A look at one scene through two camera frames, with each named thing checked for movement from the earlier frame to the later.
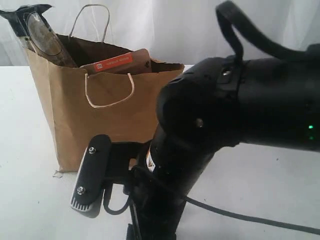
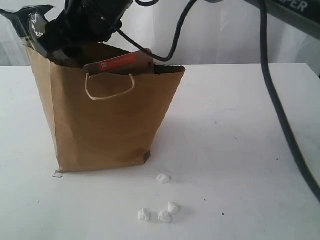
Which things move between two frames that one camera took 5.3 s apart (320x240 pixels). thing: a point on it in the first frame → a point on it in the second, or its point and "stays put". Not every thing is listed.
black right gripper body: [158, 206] → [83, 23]
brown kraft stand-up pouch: [136, 62] stays put
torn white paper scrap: [58, 174] stays put
